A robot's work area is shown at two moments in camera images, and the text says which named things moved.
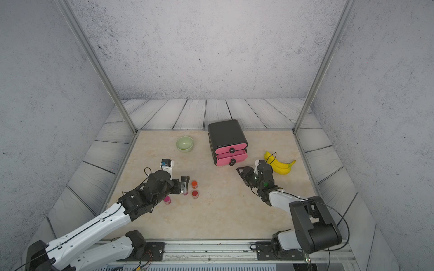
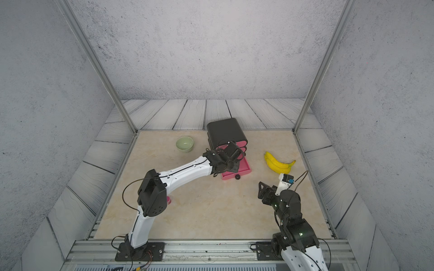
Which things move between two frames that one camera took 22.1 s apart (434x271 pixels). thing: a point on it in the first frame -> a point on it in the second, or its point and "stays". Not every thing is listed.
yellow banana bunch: [279, 167] stays
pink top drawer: [232, 148] stays
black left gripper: [177, 188] -> [237, 164]
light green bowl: [184, 144] stays
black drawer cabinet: [228, 143] stays
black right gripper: [247, 174] -> [270, 190]
